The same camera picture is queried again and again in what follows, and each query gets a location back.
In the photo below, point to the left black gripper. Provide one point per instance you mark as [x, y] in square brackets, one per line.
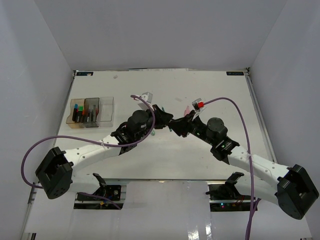
[162, 117]

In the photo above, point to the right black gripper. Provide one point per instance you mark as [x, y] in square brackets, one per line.
[182, 126]

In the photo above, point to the pink transparent highlighter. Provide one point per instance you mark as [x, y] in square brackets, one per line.
[186, 111]

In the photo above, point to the orange cap black highlighter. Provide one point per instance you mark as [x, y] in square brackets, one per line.
[84, 116]

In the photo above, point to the green cap black highlighter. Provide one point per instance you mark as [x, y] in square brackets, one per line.
[79, 114]

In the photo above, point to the blue cap black highlighter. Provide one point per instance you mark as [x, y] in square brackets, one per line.
[75, 113]

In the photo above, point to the red pen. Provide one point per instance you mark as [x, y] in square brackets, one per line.
[88, 115]

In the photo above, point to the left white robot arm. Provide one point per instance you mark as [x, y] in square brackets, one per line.
[58, 173]

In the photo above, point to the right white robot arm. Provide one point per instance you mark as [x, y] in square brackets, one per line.
[290, 188]

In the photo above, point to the right blue table label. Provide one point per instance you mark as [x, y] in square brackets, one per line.
[234, 73]

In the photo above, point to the blue table label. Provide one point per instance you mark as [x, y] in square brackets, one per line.
[234, 73]
[84, 73]

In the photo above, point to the grey transparent container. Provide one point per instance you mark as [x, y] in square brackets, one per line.
[90, 102]

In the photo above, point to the brown transparent container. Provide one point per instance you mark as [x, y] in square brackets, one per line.
[69, 122]

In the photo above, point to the left blue table label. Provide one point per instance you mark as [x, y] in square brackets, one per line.
[84, 73]

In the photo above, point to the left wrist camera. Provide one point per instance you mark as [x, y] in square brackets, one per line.
[146, 101]

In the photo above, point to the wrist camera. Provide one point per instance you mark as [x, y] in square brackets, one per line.
[198, 106]
[146, 101]

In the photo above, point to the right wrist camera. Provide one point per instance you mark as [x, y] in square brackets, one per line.
[198, 106]

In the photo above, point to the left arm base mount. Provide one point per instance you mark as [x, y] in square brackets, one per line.
[106, 197]

